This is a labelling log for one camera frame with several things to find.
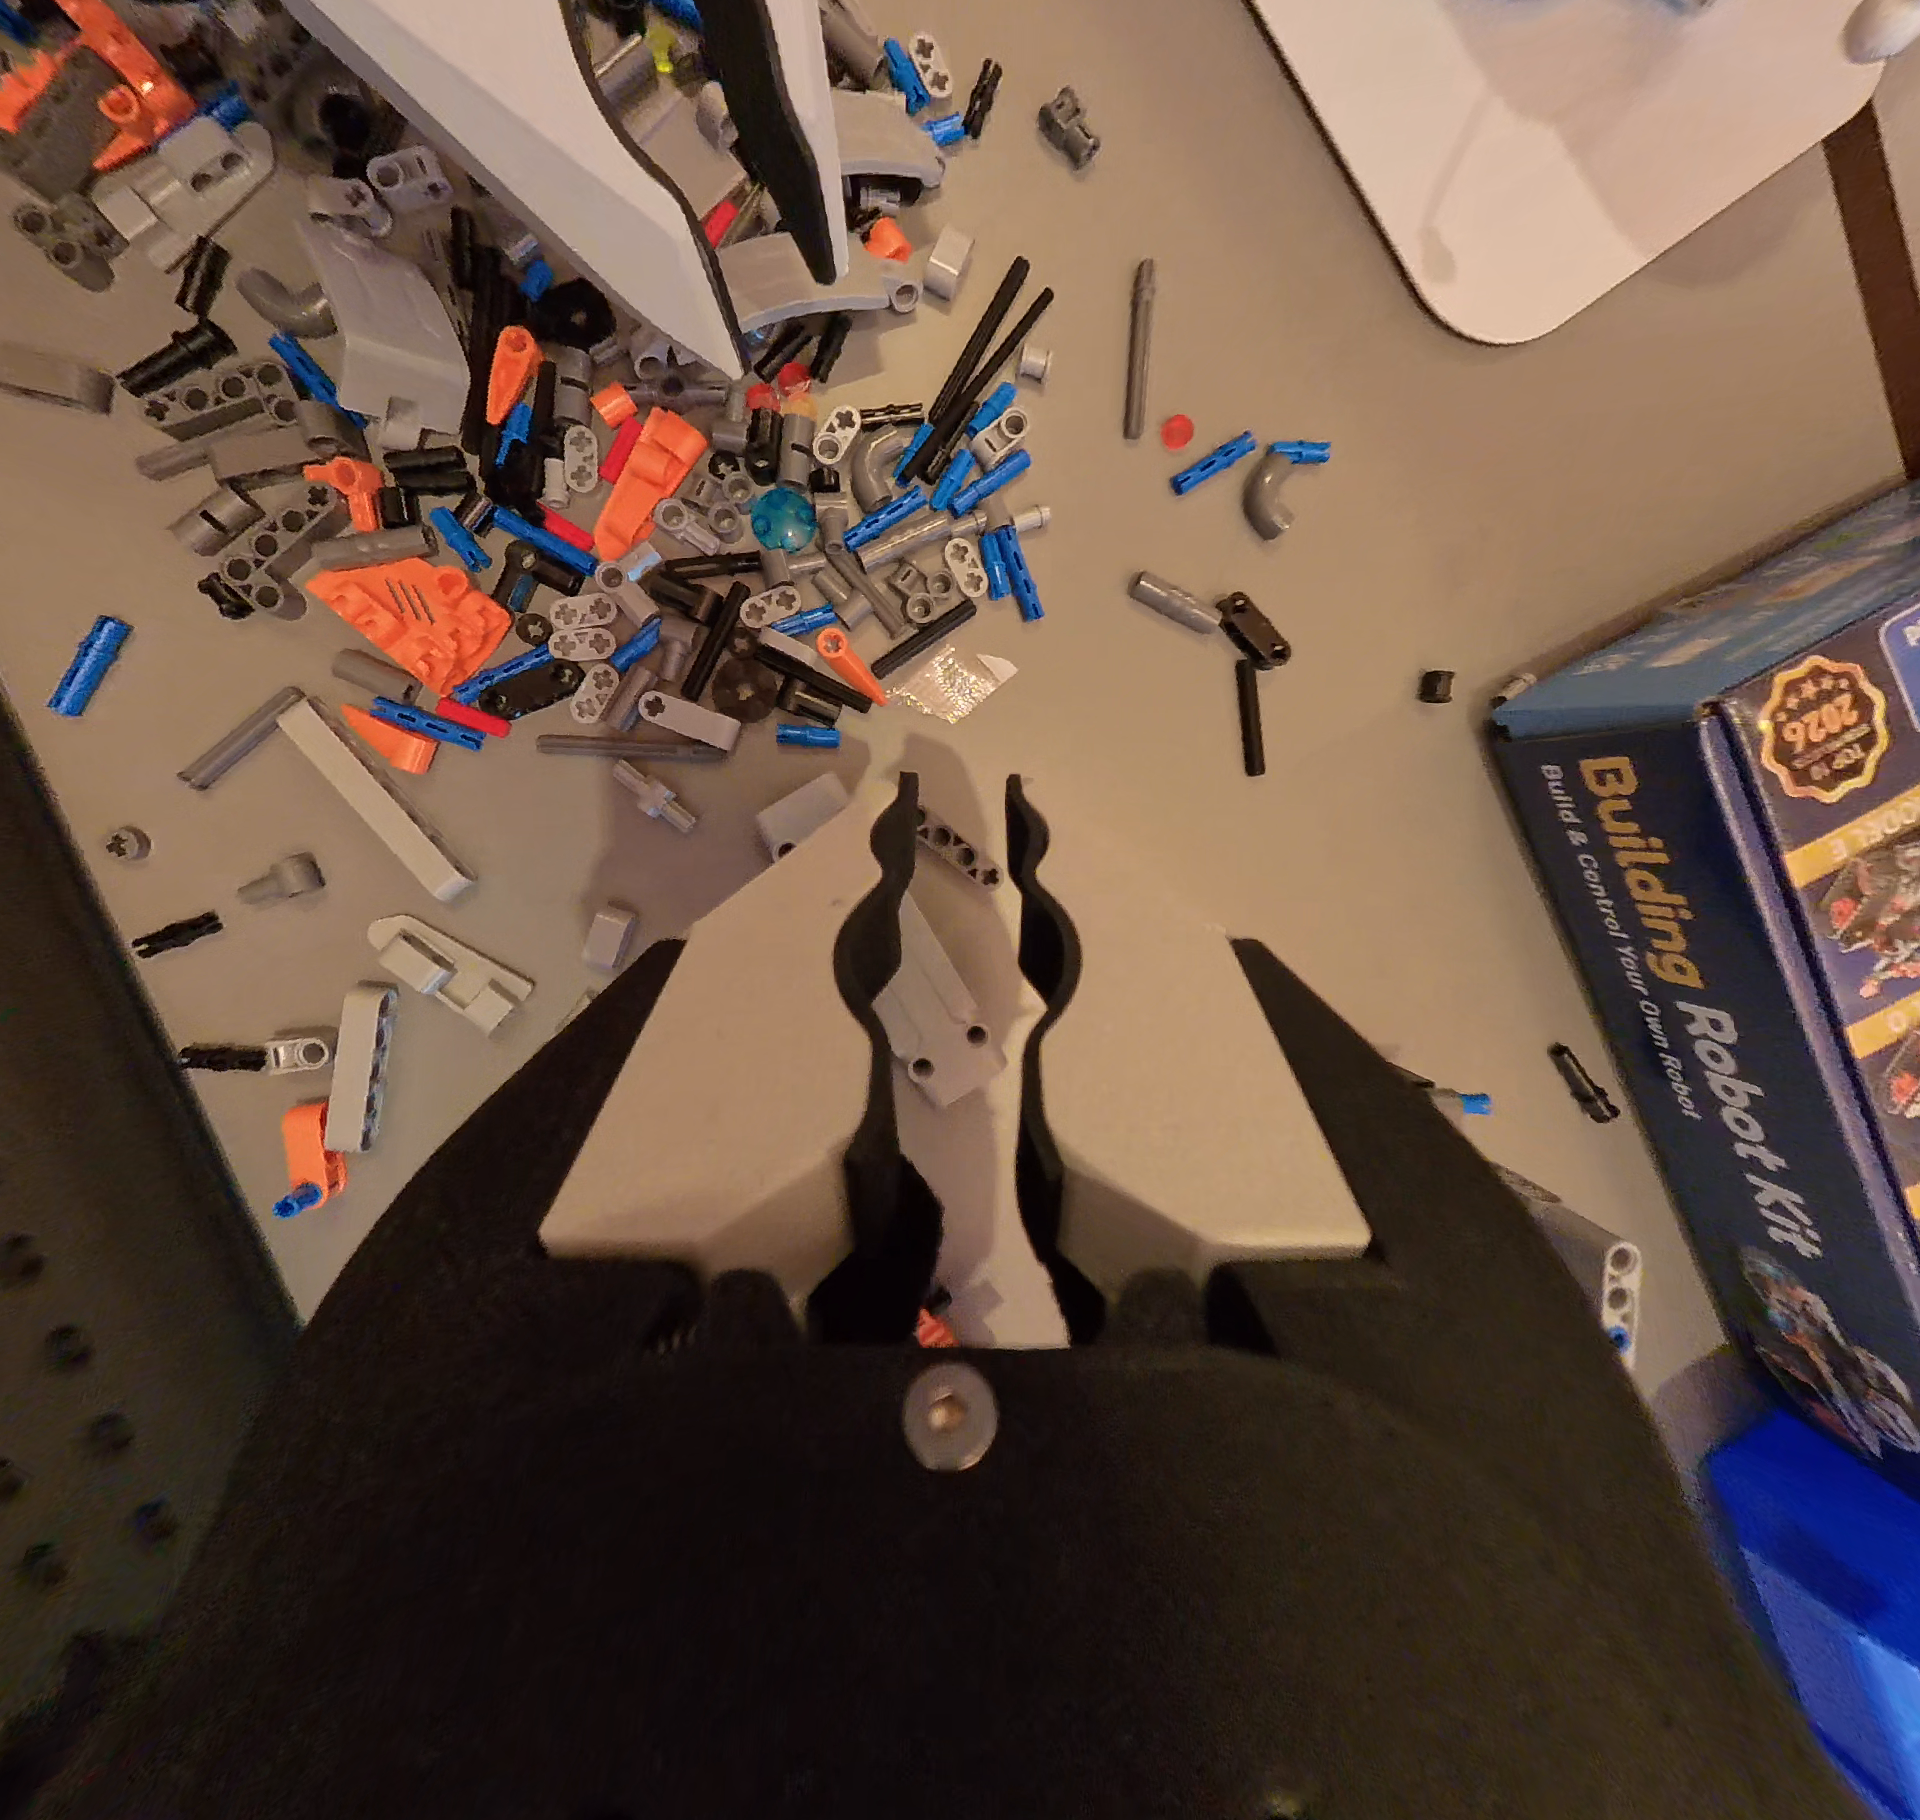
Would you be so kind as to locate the blue plastic bin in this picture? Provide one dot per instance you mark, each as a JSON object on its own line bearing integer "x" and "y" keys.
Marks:
{"x": 1832, "y": 1642}

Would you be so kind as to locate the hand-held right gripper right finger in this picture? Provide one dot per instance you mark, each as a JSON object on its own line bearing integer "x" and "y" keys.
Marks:
{"x": 1218, "y": 1131}

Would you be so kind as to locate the black perforated mat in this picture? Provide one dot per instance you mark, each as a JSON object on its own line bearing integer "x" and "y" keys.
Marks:
{"x": 120, "y": 1252}

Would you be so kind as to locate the white booklet stand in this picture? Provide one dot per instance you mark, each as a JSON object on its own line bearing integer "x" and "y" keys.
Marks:
{"x": 1561, "y": 171}

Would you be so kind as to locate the blue robot kit box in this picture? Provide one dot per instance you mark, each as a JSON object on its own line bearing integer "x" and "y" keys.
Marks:
{"x": 1683, "y": 920}

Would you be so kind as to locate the pile of small building pieces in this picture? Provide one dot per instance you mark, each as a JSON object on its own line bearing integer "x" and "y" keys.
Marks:
{"x": 421, "y": 621}

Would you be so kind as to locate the small light grey plate piece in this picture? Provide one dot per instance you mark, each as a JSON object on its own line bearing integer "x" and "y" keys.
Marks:
{"x": 956, "y": 1012}

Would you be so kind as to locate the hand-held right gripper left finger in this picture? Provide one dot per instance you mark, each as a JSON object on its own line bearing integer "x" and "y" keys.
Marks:
{"x": 706, "y": 1131}

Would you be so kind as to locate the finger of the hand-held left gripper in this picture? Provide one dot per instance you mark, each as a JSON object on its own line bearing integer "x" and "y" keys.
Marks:
{"x": 512, "y": 81}

